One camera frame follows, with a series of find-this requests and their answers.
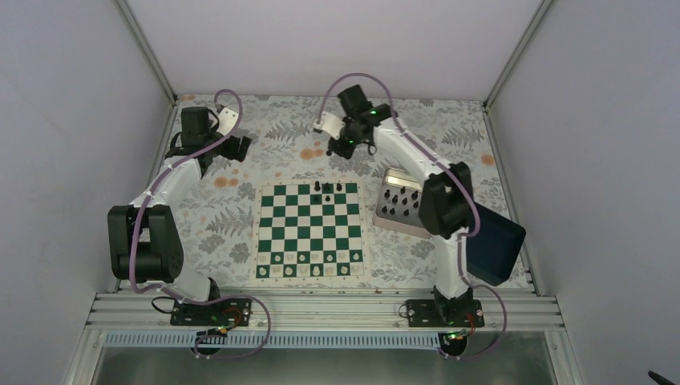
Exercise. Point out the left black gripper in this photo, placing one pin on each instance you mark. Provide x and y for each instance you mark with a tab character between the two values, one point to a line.
231	152

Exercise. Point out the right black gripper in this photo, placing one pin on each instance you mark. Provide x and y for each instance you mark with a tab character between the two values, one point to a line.
343	151

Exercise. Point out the pink metal tin tray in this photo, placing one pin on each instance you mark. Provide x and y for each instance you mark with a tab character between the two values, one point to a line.
398	204

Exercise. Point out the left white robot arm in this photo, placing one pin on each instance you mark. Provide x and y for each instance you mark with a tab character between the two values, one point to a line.
144	242

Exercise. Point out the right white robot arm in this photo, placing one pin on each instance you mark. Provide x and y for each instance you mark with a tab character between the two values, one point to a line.
446	210

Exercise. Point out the floral table mat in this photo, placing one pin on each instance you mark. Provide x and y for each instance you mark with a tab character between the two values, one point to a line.
255	197

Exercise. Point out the green white chessboard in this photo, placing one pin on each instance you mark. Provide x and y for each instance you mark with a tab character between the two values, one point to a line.
299	242

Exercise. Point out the dark blue tin lid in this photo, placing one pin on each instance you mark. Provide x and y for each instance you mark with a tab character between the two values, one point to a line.
492	253

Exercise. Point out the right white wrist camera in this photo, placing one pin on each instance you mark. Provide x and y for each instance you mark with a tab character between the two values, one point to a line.
330	124

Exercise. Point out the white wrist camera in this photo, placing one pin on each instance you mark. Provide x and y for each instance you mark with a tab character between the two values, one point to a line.
330	124
227	120

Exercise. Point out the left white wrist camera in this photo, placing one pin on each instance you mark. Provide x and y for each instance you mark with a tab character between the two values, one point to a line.
227	120

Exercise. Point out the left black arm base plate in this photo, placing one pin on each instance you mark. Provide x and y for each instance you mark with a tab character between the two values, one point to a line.
234	312

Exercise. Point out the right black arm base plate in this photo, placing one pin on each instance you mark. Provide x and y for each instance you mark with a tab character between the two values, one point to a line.
427	313

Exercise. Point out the aluminium rail frame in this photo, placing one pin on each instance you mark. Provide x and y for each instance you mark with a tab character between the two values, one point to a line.
340	310

